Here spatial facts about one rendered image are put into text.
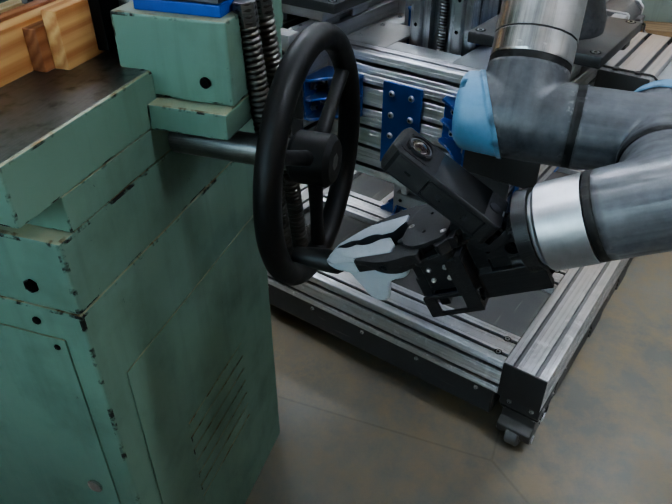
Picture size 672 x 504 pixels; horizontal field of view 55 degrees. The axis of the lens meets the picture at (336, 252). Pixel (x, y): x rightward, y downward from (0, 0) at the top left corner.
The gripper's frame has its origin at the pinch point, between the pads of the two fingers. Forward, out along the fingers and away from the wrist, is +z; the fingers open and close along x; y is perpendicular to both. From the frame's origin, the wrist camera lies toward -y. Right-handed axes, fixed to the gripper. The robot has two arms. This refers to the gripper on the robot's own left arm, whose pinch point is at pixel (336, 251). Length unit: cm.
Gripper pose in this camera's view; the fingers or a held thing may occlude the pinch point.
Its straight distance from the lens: 64.4
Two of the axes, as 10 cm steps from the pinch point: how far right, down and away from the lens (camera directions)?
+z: -8.1, 1.8, 5.5
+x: 3.6, -5.9, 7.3
